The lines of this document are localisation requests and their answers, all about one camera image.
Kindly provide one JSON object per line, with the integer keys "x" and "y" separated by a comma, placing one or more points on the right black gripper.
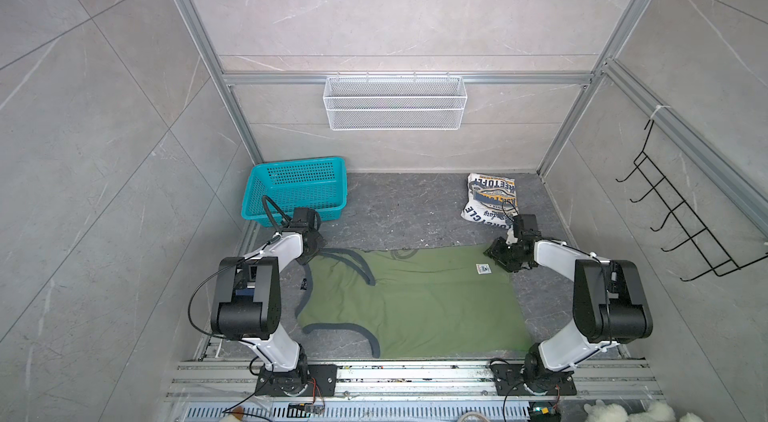
{"x": 495, "y": 250}

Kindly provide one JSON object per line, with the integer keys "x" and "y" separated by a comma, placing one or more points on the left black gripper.
{"x": 320, "y": 240}

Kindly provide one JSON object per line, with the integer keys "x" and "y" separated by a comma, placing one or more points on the white tank top navy trim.
{"x": 492, "y": 200}

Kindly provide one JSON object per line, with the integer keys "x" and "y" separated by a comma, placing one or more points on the green camouflage tank top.
{"x": 415, "y": 303}

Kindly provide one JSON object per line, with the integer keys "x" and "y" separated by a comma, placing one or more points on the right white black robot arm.
{"x": 610, "y": 307}

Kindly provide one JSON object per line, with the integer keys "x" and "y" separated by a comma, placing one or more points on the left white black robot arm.
{"x": 247, "y": 302}

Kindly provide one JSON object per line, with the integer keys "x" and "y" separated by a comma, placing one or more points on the teal plastic basket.
{"x": 317, "y": 183}

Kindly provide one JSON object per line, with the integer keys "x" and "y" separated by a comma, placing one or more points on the white plush toy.
{"x": 656, "y": 412}

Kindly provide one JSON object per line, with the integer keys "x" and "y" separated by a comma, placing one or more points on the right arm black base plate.
{"x": 512, "y": 379}

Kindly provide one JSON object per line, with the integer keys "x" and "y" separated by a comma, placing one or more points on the white wire mesh shelf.
{"x": 358, "y": 103}

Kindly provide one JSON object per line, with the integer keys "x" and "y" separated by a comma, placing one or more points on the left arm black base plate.
{"x": 314, "y": 380}

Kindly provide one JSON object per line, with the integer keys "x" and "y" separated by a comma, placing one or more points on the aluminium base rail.
{"x": 427, "y": 390}

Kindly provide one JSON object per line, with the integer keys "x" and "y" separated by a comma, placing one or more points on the black wire hook rack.
{"x": 696, "y": 233}

